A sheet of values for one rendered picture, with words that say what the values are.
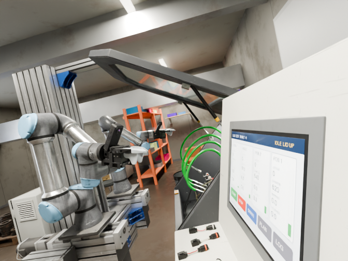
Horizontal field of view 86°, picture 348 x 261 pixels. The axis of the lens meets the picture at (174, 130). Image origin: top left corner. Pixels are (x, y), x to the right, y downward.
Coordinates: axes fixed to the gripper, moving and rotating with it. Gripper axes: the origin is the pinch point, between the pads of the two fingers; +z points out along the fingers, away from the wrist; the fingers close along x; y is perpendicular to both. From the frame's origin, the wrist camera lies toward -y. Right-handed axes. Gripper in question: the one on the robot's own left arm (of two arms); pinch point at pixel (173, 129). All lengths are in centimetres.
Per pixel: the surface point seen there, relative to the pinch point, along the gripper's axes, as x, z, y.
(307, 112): 148, -9, -21
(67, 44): -182, -127, -137
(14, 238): -185, -262, 187
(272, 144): 139, -8, -13
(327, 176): 154, -11, -12
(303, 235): 151, -12, 0
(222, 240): 111, -8, 32
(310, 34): 2, 160, -86
